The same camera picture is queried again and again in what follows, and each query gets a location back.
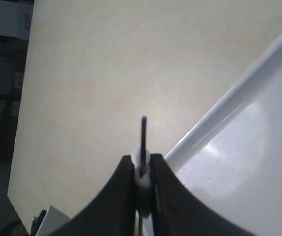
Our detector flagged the white box in background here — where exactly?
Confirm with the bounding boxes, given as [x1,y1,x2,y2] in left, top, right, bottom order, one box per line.
[0,0,33,41]

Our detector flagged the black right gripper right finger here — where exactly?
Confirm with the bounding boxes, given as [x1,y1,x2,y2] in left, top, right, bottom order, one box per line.
[150,153,252,236]

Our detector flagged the white plastic tray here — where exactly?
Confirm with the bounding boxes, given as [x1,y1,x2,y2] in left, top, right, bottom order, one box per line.
[165,34,282,236]

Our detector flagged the thin metal skewer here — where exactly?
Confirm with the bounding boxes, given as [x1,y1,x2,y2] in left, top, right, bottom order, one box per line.
[138,116,147,236]

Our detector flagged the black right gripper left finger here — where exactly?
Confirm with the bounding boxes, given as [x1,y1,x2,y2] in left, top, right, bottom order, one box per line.
[54,155,136,236]

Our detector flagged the white foam piece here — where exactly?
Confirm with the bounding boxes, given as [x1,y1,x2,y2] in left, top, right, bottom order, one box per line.
[131,147,152,218]

